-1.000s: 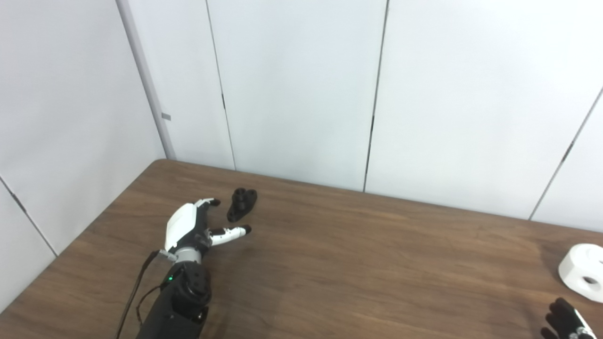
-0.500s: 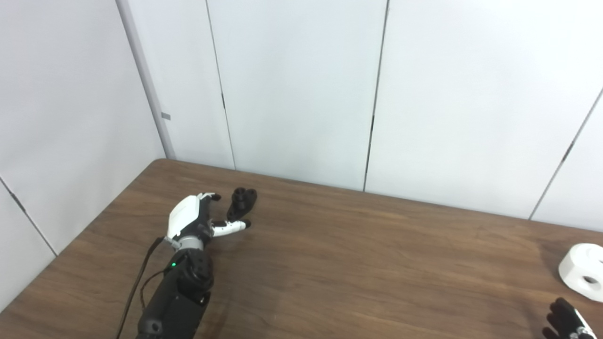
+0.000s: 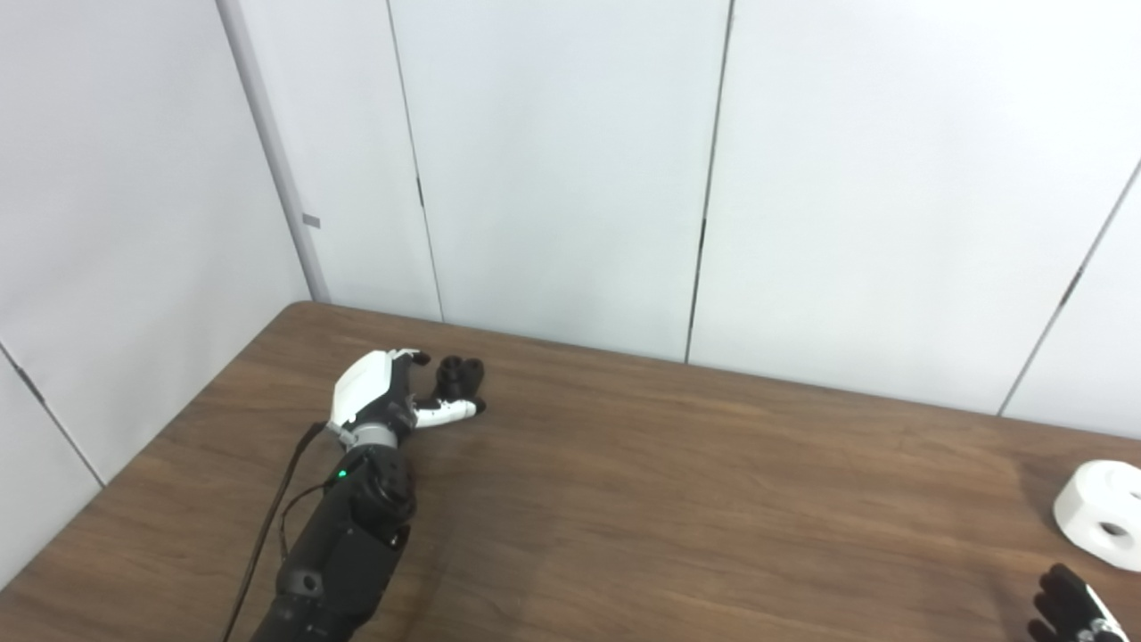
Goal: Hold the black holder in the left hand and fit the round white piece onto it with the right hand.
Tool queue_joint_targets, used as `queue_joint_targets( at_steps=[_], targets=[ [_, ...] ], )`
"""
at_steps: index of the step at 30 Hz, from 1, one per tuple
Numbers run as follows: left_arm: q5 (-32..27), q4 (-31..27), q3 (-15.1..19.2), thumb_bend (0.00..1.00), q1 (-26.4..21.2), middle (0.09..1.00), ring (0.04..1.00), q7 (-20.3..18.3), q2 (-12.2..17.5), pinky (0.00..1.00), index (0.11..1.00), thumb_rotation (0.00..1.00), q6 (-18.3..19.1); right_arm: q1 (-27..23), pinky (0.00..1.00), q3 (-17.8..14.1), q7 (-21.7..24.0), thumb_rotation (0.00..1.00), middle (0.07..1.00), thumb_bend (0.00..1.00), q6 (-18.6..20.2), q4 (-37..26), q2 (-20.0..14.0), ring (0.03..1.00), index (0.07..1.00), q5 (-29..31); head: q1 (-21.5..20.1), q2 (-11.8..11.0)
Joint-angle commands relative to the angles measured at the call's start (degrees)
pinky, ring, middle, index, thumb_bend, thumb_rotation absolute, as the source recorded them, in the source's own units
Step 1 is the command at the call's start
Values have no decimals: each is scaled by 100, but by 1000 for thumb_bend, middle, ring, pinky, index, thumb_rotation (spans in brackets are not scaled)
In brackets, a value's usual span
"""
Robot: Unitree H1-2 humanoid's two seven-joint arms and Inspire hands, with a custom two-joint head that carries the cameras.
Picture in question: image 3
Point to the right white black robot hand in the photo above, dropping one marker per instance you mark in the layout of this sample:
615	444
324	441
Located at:
1074	611

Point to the round white piece with holes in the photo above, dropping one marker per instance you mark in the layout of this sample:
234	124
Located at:
1105	513

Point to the grey wall corner post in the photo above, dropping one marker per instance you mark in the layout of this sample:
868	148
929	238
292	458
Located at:
272	152

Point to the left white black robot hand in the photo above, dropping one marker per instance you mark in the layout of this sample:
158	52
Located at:
365	388

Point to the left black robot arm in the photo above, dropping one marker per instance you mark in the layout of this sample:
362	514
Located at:
348	553

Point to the black flanged holder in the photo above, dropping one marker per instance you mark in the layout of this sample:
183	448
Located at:
459	379

